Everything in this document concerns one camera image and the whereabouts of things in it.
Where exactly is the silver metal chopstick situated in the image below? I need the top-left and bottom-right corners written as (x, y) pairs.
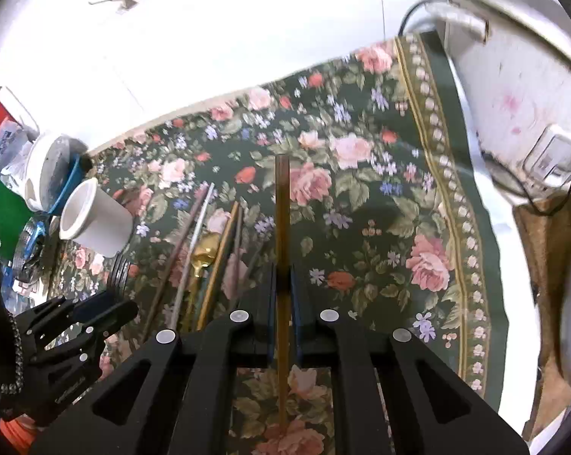
top-left (169, 183), bottom-right (214, 331)

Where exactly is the white ceramic utensil cup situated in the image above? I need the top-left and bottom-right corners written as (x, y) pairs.
top-left (59, 178), bottom-right (133, 258)

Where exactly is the tan wooden chopstick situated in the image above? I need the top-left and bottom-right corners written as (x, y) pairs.
top-left (196, 200), bottom-right (240, 331)

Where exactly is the gold metal spoon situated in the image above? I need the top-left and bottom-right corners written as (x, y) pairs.
top-left (180, 232), bottom-right (221, 333)

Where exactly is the dark brown chopstick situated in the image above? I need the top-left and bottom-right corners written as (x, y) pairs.
top-left (141, 186), bottom-right (208, 343)

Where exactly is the brown wooden chopstick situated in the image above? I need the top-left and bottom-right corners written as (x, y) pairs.
top-left (275, 154), bottom-right (291, 435)

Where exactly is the green box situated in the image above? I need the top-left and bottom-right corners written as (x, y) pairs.
top-left (0, 179), bottom-right (33, 260)

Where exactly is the blue bowl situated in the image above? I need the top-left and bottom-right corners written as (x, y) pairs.
top-left (48, 154), bottom-right (92, 216)

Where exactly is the floral dark green mat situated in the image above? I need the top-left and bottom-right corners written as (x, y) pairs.
top-left (83, 33), bottom-right (506, 454)

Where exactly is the brown wooden board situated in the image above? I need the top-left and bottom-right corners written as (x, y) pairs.
top-left (513, 197), bottom-right (571, 441)

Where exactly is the white rice cooker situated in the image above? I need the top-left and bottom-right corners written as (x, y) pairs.
top-left (444, 0), bottom-right (571, 198)

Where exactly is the black power cable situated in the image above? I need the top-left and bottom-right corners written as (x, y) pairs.
top-left (398, 0), bottom-right (571, 217)

